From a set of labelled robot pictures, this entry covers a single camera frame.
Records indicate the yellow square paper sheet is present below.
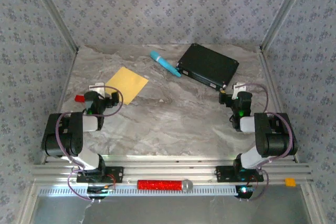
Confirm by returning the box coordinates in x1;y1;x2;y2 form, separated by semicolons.
104;67;150;105

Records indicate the black receiver box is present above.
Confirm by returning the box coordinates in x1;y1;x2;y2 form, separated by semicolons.
176;42;240;91

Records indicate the blue marker pen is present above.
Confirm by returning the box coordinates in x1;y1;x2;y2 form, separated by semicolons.
149;50;182;78

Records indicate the red glitter microphone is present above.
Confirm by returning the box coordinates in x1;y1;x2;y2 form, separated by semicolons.
136;178;194;193

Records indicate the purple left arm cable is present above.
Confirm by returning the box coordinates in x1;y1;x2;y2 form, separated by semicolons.
56;85;124;201

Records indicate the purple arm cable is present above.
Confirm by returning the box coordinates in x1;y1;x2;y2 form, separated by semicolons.
236;82;294;201
56;85;124;201

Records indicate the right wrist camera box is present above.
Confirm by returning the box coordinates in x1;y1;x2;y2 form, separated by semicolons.
233;82;246;96

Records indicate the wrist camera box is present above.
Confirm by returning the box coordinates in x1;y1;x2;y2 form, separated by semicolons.
233;82;246;96
88;82;106;95

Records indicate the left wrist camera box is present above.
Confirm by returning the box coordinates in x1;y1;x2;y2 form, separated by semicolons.
88;82;106;95

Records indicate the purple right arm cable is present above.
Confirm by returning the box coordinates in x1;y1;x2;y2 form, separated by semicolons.
236;82;294;201

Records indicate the aluminium side rail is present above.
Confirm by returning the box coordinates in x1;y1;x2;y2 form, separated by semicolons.
39;49;79;164
259;48;300;163

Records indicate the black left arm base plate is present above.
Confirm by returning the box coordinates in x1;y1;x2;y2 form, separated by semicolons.
76;165;124;184

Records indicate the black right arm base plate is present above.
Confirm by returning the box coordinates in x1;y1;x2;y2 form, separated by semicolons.
215;165;265;183

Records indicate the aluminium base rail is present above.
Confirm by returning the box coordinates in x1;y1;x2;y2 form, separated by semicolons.
30;155;314;186

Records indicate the white slotted cable duct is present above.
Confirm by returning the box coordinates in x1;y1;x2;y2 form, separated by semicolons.
38;184;244;197

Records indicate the aluminium frame post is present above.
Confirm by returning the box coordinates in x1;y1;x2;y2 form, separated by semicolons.
258;0;313;53
26;0;80;53

